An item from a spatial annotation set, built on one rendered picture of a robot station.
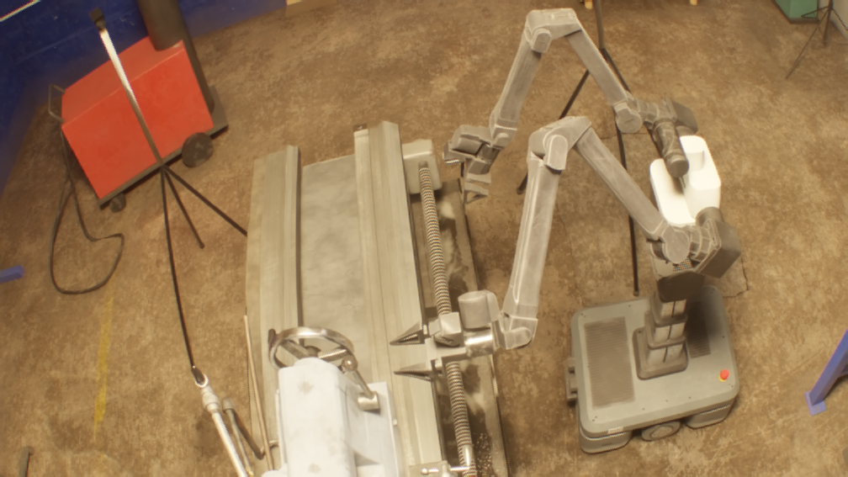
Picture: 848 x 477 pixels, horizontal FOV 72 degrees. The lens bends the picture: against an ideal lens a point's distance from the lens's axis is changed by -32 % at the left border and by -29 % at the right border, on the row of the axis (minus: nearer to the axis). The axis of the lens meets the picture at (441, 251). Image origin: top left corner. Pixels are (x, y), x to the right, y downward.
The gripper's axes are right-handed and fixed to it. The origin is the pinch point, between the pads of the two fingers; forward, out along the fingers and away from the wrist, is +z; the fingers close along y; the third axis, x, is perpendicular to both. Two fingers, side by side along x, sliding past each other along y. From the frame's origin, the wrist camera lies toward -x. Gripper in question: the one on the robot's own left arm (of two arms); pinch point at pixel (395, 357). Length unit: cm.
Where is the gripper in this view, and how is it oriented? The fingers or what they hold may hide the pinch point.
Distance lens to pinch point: 163.8
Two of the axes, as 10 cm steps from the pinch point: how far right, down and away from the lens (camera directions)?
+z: -9.8, 1.9, 0.5
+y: 1.3, 8.3, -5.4
